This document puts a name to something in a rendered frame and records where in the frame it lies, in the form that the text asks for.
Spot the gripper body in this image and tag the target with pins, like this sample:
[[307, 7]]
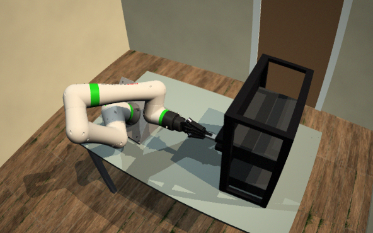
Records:
[[179, 124]]

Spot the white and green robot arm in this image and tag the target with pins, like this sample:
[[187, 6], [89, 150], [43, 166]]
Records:
[[78, 97]]

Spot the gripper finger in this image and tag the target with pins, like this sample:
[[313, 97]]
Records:
[[199, 129], [195, 135]]

